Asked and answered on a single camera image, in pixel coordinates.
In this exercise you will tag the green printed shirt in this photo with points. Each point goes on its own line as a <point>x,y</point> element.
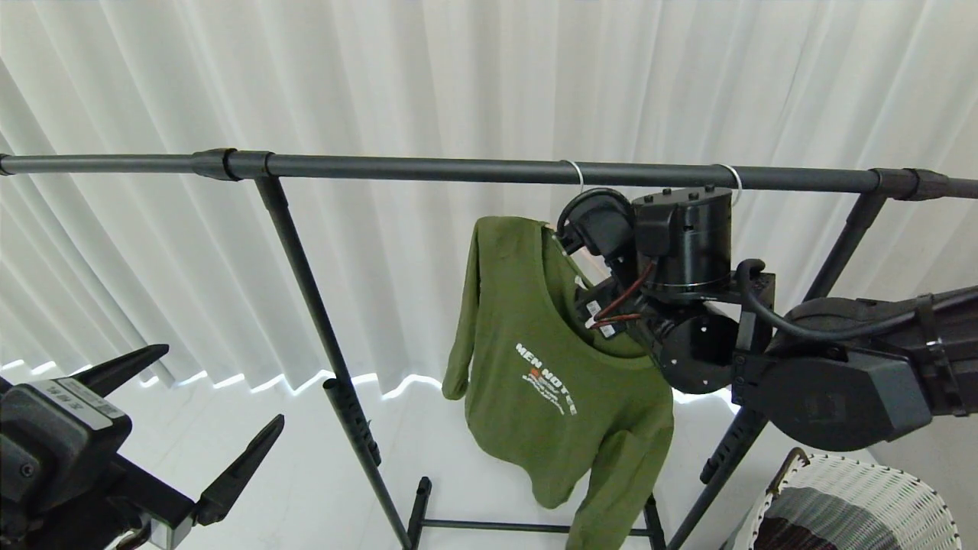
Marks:
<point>535,382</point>

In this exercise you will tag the white laundry basket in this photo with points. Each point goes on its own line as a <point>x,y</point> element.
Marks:
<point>856,489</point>

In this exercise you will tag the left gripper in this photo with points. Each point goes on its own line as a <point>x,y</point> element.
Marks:
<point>130,512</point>

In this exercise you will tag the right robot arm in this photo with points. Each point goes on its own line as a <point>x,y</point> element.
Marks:
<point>840,389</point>

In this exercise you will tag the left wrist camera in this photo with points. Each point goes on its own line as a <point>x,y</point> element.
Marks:
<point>53,443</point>

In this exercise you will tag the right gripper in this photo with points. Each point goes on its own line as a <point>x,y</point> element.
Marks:
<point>615,309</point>

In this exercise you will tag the black clothes rack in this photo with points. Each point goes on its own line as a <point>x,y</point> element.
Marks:
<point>458,168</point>

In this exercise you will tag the white curtain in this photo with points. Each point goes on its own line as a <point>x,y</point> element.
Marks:
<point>458,76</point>

